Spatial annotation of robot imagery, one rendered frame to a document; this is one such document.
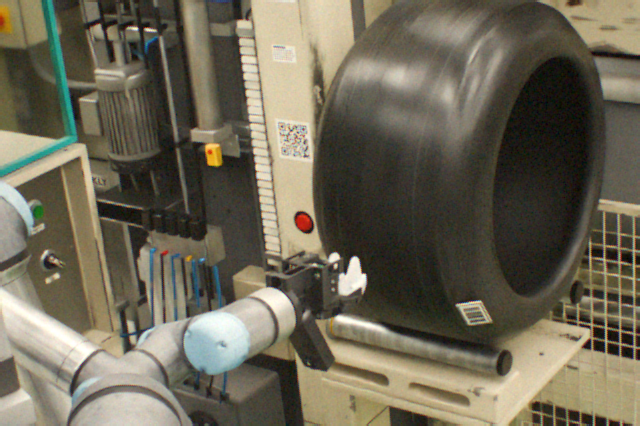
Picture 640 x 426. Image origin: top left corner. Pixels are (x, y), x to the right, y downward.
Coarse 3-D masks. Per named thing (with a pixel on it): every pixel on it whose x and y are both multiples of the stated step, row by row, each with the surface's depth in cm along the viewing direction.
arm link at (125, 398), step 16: (96, 400) 124; (112, 400) 124; (128, 400) 124; (144, 400) 124; (160, 400) 126; (80, 416) 124; (96, 416) 122; (112, 416) 121; (128, 416) 121; (144, 416) 121; (160, 416) 123; (176, 416) 127
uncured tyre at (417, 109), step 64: (448, 0) 210; (512, 0) 207; (384, 64) 201; (448, 64) 195; (512, 64) 197; (576, 64) 215; (320, 128) 206; (384, 128) 196; (448, 128) 191; (512, 128) 244; (576, 128) 236; (320, 192) 204; (384, 192) 196; (448, 192) 192; (512, 192) 245; (576, 192) 237; (384, 256) 200; (448, 256) 195; (512, 256) 239; (576, 256) 226; (384, 320) 218; (448, 320) 204; (512, 320) 210
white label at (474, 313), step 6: (462, 306) 200; (468, 306) 200; (474, 306) 200; (480, 306) 199; (462, 312) 201; (468, 312) 201; (474, 312) 201; (480, 312) 201; (486, 312) 201; (468, 318) 202; (474, 318) 202; (480, 318) 202; (486, 318) 202; (468, 324) 204; (474, 324) 203; (480, 324) 203
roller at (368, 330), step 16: (336, 320) 230; (352, 320) 229; (368, 320) 228; (352, 336) 229; (368, 336) 226; (384, 336) 224; (400, 336) 223; (416, 336) 221; (432, 336) 220; (416, 352) 221; (432, 352) 219; (448, 352) 217; (464, 352) 215; (480, 352) 214; (496, 352) 213; (480, 368) 214; (496, 368) 212
